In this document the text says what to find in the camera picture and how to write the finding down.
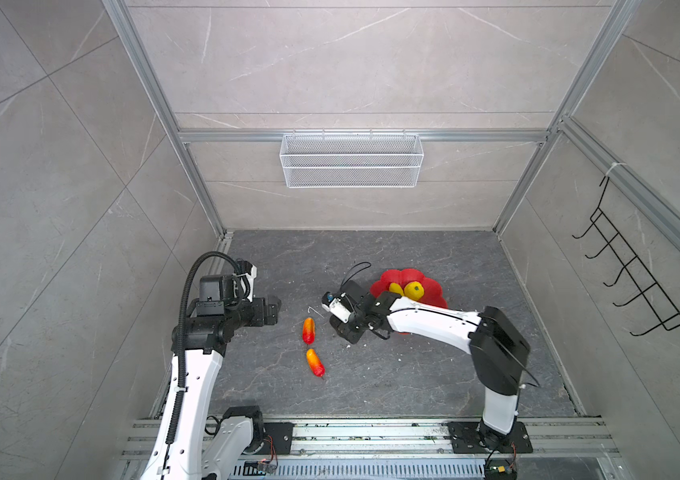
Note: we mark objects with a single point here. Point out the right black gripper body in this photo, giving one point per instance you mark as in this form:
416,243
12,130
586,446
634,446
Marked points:
350,331

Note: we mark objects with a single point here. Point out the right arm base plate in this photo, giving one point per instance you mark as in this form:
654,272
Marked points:
476,437

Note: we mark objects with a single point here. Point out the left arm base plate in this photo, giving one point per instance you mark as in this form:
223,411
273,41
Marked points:
271,436

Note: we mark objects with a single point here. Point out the round yellow fake lemon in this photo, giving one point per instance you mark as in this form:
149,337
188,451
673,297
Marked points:
414,290

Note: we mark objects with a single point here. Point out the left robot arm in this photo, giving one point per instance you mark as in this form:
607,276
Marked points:
217,299

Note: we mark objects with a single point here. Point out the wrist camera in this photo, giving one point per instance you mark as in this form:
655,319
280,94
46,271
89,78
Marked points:
338,305
245,275

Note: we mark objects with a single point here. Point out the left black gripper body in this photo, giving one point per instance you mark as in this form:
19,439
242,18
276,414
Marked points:
251,313

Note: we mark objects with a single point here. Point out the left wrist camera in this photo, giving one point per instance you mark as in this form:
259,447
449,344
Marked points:
245,275

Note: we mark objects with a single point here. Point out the red flower-shaped fruit bowl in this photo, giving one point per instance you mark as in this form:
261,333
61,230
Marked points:
433,289

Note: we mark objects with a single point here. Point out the red-orange fake mango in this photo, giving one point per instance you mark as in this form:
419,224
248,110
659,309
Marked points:
316,366
309,331

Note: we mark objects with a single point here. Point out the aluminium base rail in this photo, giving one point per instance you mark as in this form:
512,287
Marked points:
408,448

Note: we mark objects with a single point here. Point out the white wire mesh basket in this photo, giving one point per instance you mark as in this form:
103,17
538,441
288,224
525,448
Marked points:
351,160

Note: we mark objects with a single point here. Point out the long yellow fake fruit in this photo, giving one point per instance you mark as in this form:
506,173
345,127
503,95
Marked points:
395,288

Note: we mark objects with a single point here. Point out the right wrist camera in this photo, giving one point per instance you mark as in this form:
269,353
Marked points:
338,305

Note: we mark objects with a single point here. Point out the black wire hook rack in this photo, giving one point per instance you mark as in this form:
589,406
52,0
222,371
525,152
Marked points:
665,313

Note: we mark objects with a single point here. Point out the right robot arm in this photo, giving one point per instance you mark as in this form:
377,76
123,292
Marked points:
498,350

